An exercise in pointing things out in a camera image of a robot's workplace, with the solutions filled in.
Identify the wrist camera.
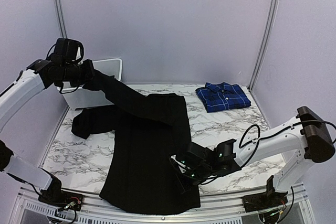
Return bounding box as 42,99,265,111
179,142,214,168
46,38,84,65

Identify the blue plaid folded shirt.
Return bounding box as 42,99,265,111
195,82,251,113

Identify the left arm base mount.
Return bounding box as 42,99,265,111
38,184,83,211

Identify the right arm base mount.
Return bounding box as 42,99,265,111
243,175,288,212

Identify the white plastic bin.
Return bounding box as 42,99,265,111
62,58,123,110

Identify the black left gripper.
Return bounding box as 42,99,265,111
61,58,95,86

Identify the right aluminium corner post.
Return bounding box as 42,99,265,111
248,0,279,92

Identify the black long sleeve shirt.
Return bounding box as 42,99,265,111
71,71,201,215

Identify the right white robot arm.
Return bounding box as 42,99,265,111
170,106,335,207

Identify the aluminium frame rail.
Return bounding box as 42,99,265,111
15,179,316,224

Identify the aluminium corner post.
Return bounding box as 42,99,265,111
54,0,68,38
248,0,279,92

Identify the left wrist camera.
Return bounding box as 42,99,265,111
46,38,84,65

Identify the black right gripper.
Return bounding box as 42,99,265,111
172,165,212,195

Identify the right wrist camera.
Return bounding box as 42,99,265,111
179,142,214,168

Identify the left aluminium corner post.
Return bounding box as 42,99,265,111
54,0,68,38

